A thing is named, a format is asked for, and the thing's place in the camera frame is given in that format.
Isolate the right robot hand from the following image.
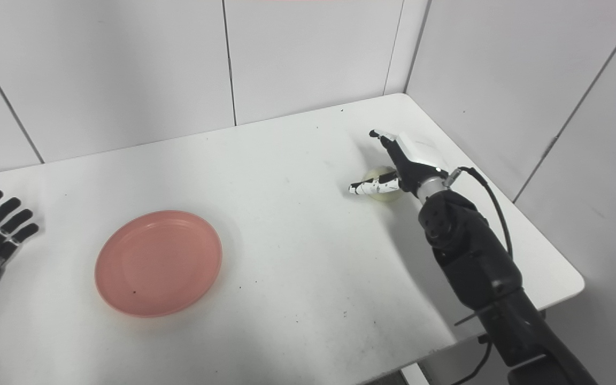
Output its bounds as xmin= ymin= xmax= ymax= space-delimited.
xmin=349 ymin=129 xmax=450 ymax=203

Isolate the white steamed bun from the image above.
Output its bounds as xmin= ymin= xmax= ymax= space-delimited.
xmin=362 ymin=166 xmax=404 ymax=203

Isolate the pink round plate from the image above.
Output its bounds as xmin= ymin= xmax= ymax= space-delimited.
xmin=94 ymin=210 xmax=223 ymax=319

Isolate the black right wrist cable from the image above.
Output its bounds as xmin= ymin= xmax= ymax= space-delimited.
xmin=444 ymin=166 xmax=514 ymax=257

